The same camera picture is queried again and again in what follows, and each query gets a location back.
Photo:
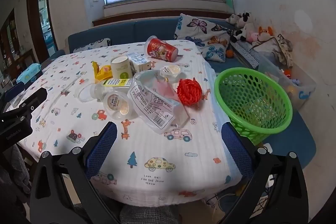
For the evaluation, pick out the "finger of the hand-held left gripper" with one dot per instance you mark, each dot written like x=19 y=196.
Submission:
x=29 y=104

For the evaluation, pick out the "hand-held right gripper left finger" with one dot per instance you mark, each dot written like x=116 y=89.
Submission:
x=103 y=150

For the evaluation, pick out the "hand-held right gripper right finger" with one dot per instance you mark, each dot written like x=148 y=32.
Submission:
x=236 y=150

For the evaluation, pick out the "clear round plastic lid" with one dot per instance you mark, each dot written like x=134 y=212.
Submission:
x=86 y=94

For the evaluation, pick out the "green plastic basket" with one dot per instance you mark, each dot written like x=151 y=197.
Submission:
x=218 y=90

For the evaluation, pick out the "clear plastic bag with label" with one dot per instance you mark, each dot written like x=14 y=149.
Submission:
x=149 y=101

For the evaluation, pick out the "white cartoon printed tablecloth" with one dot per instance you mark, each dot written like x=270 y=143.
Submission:
x=147 y=146

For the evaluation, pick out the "clear plastic cup with label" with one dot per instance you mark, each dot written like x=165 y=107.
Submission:
x=115 y=106

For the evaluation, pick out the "blue padded bench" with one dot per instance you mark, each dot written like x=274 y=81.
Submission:
x=294 y=140

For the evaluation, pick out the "glass display cabinet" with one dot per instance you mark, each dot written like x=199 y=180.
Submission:
x=10 y=40

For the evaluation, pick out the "red mesh net ball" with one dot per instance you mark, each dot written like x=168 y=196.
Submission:
x=189 y=90

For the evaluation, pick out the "yellow snack wrapper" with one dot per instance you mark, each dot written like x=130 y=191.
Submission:
x=101 y=73

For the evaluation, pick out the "person's plaid trouser legs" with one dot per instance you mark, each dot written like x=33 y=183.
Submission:
x=147 y=214

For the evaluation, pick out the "beige cup with green label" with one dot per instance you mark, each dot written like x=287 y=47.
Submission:
x=120 y=67

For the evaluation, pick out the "clear plastic storage bin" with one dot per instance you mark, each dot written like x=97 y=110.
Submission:
x=302 y=87

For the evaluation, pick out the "white patterned cushion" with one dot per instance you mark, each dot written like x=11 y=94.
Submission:
x=97 y=43

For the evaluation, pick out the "white blue milk carton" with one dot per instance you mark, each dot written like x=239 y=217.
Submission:
x=141 y=62

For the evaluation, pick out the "blue striped cushion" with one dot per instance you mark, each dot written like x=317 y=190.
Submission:
x=246 y=54

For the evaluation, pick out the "small orange ball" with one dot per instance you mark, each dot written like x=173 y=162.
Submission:
x=229 y=54

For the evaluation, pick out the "small sealed pudding cup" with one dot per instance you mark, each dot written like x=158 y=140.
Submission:
x=170 y=71

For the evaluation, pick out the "beige patterned cloth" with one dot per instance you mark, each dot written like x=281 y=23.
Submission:
x=284 y=50

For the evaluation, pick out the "pink plush toy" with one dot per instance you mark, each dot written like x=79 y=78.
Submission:
x=253 y=36

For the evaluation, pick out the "red printed paper cup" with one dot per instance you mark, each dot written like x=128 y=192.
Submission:
x=160 y=49

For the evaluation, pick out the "blue sofa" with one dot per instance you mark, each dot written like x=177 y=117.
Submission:
x=118 y=29

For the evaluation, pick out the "butterfly print pillow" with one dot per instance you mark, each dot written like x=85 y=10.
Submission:
x=202 y=35

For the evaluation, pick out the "orange fox plush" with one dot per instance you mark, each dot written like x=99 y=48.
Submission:
x=265 y=32

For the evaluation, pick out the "black white cow plush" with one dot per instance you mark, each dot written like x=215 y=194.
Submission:
x=242 y=20

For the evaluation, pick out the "dark wooden door frame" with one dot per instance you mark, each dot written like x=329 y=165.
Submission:
x=31 y=16

